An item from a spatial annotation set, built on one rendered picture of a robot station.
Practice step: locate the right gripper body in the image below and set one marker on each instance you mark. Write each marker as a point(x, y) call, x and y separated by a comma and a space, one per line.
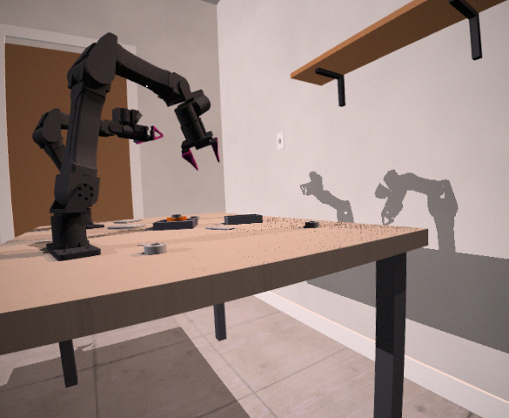
point(196, 137)

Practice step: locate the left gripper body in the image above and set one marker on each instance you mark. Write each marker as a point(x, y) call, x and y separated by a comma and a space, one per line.
point(144, 137)

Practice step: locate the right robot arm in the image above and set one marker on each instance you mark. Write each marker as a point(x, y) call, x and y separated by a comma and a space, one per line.
point(77, 182)

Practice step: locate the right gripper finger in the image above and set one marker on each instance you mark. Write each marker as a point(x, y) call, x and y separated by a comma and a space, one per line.
point(186, 157)
point(215, 149)

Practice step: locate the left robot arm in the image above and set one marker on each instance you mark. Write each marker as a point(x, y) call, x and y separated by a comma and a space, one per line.
point(50, 137)

